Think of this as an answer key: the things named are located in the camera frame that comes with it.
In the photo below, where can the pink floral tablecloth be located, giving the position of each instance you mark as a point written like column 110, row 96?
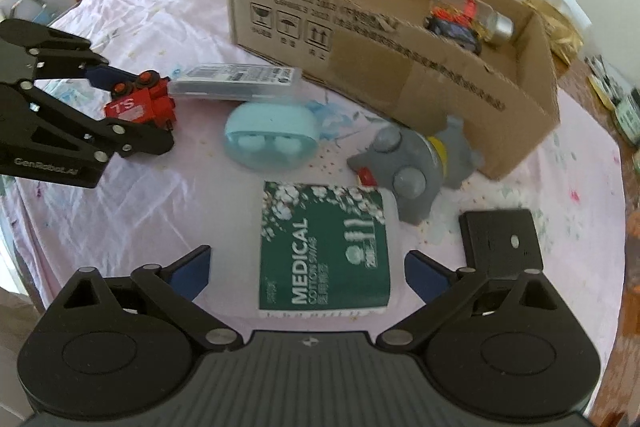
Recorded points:
column 157, row 208

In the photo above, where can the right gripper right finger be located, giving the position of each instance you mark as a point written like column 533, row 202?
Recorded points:
column 445, row 294

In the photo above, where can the medical cotton swabs pack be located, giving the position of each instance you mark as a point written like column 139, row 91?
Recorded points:
column 326, row 250

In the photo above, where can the clear barcode box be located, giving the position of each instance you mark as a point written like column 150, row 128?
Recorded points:
column 236, row 82

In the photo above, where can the light blue earbud case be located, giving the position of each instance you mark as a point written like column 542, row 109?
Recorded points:
column 265, row 136

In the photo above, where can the cardboard box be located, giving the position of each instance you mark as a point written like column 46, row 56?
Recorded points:
column 379, row 54

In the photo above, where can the red toy fire truck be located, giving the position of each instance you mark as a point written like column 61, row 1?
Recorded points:
column 143, row 100

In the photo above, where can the black square device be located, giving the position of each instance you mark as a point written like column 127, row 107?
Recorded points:
column 500, row 243

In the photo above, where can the gold glitter jar silver lid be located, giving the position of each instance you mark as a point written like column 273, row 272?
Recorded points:
column 492, row 27

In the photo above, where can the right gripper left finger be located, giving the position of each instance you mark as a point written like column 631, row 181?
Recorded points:
column 169, row 293

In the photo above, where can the blue toy car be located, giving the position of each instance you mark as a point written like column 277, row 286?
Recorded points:
column 454, row 26

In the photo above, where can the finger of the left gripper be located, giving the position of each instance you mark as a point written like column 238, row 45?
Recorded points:
column 31, row 119
column 31, row 51

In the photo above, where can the gold tissue pack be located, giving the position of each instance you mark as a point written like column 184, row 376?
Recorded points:
column 564, row 39

